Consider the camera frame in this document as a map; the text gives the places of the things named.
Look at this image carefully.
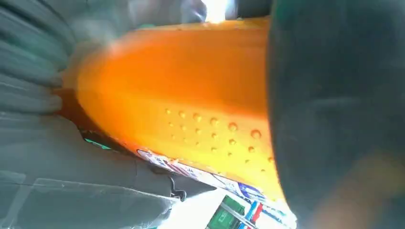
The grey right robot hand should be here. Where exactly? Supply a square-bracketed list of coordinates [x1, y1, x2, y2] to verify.
[0, 0, 405, 229]

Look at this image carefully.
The ribbed grey right arm sleeve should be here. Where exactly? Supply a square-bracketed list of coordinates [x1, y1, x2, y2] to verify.
[0, 0, 77, 116]

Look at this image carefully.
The green plastic crate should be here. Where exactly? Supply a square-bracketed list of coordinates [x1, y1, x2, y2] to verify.
[207, 195, 246, 229]

